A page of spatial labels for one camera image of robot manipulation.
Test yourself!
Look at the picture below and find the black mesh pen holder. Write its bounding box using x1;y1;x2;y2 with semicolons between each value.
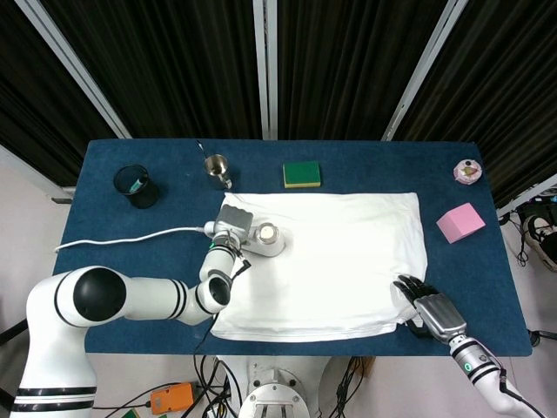
113;163;161;210

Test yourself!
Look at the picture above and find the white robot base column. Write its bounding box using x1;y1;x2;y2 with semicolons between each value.
238;356;321;418

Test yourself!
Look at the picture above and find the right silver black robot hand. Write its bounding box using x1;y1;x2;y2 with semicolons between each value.
392;273;468;347

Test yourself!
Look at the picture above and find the black pleated curtain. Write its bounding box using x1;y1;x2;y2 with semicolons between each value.
0;0;557;210

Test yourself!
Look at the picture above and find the pink foam cube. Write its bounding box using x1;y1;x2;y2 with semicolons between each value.
435;201;487;245

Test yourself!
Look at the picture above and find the pink round lidded container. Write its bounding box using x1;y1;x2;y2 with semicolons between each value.
453;158;484;186

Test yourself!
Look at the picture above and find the white cable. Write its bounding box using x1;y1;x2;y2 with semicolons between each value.
55;225;207;254

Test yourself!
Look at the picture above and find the orange handheld device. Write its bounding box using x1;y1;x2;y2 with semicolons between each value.
149;381;196;415

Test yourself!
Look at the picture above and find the white aluminium frame post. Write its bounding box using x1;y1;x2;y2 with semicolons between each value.
16;0;132;140
381;0;470;142
252;0;280;141

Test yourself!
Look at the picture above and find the black white sneaker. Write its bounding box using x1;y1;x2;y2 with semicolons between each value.
521;212;557;273

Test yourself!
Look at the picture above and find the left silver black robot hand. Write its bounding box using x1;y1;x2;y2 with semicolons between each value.
211;205;255;246

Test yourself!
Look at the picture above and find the stainless steel cup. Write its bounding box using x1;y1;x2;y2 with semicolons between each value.
203;152;234;192

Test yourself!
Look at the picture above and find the white cloth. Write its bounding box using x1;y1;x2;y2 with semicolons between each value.
209;191;430;344

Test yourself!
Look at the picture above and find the green yellow sponge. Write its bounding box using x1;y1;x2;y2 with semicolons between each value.
282;160;325;191

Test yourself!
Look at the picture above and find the blue felt table cover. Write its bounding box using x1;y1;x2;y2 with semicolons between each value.
50;138;535;359

